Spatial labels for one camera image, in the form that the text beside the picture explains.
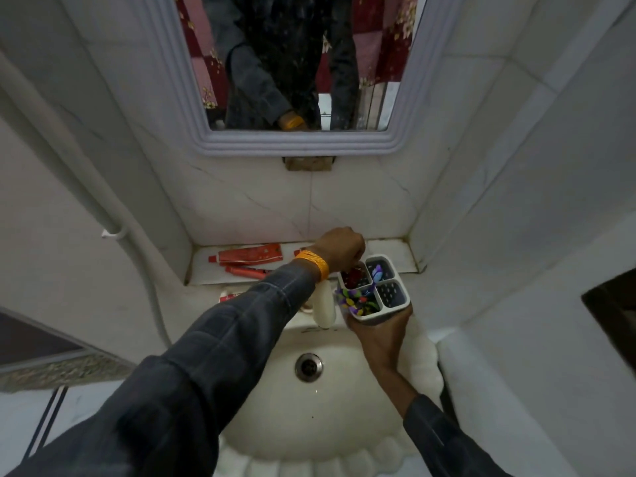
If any person's right hand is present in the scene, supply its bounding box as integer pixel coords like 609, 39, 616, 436
344, 303, 414, 377

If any person's left hand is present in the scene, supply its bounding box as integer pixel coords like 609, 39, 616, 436
317, 227, 367, 275

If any white compartment toothbrush holder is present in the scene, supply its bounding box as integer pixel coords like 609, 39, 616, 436
337, 254, 412, 327

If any person's right forearm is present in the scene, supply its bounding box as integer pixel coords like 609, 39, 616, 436
369, 366, 513, 477

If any person's left forearm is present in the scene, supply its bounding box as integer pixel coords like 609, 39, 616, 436
0, 261, 325, 477

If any dark red item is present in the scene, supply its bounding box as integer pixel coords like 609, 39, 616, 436
343, 266, 371, 290

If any orange wristband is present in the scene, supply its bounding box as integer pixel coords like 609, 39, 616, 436
293, 249, 330, 283

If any colourful small items bunch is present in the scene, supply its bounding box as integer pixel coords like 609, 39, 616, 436
338, 287, 381, 317

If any white basin faucet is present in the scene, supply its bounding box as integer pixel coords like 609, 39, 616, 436
311, 279, 338, 330

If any metal basin drain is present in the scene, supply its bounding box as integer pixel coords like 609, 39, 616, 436
294, 352, 325, 384

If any red toothpaste box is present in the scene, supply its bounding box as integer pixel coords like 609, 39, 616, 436
208, 242, 284, 266

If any red toothpaste tube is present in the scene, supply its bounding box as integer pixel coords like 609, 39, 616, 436
225, 265, 269, 281

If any white scalloped wash basin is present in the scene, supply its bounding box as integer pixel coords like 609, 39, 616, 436
213, 292, 446, 477

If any dark door panel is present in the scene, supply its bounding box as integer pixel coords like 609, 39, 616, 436
0, 307, 92, 369

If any brown mirror bracket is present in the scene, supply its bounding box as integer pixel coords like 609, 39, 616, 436
283, 156, 335, 173

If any white framed wall mirror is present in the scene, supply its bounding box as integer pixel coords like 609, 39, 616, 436
130, 0, 469, 158

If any white wall pipe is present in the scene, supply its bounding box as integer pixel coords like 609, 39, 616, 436
0, 50, 173, 349

